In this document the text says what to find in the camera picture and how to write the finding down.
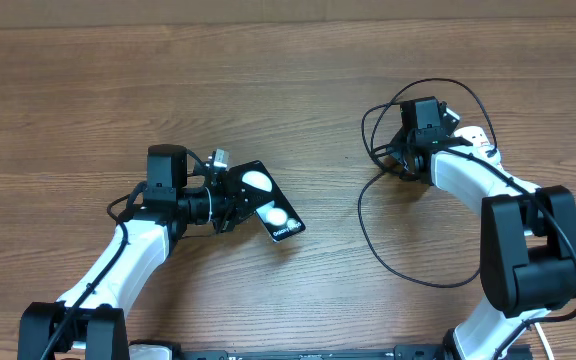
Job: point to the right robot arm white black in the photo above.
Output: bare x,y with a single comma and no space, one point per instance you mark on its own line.
527,232

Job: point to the black Galaxy smartphone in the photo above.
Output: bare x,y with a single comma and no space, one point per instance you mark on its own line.
253,191

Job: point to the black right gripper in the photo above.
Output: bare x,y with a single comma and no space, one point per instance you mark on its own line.
396,151

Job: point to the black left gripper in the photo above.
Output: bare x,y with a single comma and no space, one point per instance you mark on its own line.
235,208

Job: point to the white USB charger adapter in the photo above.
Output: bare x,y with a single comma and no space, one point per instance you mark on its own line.
476,136

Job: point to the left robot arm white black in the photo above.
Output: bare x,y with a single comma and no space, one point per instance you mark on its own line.
180,190

